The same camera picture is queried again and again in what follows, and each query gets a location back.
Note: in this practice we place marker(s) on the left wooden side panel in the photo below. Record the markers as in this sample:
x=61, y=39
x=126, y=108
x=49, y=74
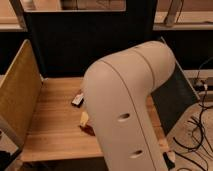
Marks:
x=19, y=90

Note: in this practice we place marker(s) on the black right side panel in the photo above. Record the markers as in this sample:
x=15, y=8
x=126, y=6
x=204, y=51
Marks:
x=173, y=98

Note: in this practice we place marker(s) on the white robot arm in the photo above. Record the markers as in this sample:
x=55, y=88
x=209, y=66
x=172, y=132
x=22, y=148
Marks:
x=115, y=90

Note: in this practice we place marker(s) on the black and white eraser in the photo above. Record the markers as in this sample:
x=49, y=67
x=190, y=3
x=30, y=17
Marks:
x=78, y=99

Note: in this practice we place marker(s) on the black panel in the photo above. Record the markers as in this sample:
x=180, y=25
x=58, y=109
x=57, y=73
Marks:
x=173, y=98
x=67, y=43

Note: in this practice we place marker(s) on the black back panel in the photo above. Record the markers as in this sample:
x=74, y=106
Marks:
x=67, y=43

